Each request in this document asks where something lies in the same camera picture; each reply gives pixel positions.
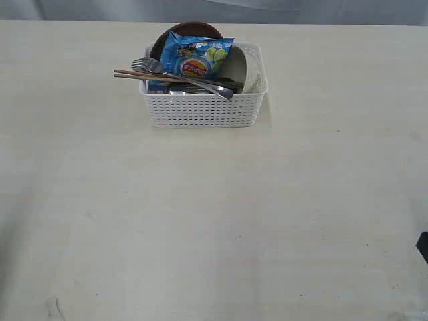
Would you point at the white plastic perforated basket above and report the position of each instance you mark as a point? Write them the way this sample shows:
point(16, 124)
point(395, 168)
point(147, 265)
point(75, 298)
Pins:
point(208, 110)

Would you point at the silver table knife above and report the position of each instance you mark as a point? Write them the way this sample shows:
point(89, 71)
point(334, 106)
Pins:
point(159, 85)

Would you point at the white ceramic bowl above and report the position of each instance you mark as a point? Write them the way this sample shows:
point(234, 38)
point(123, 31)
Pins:
point(234, 68)

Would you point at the silver metal fork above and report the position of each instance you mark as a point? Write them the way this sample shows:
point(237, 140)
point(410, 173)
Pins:
point(148, 64)

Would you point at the wooden chopstick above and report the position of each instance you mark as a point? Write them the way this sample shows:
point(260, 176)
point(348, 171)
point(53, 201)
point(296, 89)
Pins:
point(144, 74)
point(140, 77)

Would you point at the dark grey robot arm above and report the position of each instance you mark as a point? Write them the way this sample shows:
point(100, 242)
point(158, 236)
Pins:
point(422, 245)

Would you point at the shiny metal cup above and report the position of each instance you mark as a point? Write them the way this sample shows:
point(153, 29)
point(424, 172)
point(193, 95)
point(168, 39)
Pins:
point(182, 90)

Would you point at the blue chip bag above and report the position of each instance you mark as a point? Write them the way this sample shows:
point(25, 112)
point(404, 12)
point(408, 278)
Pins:
point(197, 56)

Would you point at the brown round plate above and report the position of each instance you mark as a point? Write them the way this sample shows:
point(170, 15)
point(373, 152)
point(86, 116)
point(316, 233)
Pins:
point(194, 28)

